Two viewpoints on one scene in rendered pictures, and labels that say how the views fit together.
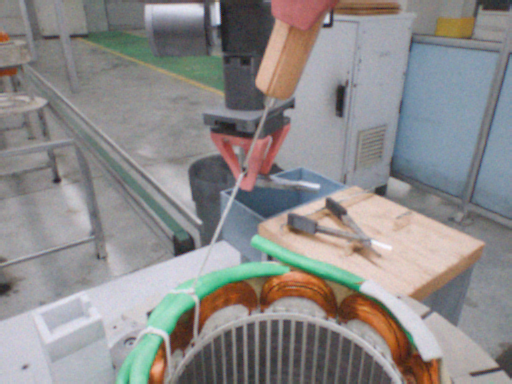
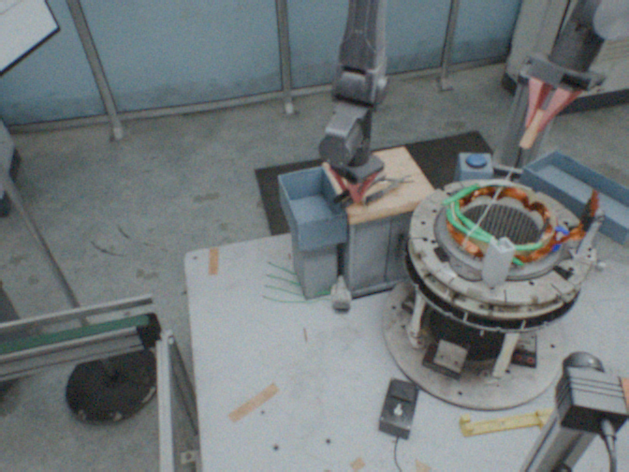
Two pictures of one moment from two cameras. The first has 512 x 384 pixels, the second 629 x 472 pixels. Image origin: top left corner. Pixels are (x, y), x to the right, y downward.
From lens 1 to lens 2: 0.95 m
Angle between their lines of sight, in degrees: 56
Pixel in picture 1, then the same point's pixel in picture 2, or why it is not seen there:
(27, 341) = (245, 449)
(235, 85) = (365, 153)
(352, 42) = not seen: outside the picture
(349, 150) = not seen: outside the picture
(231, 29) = (366, 127)
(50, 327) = (498, 254)
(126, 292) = (220, 370)
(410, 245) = (396, 169)
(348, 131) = not seen: outside the picture
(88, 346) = (507, 246)
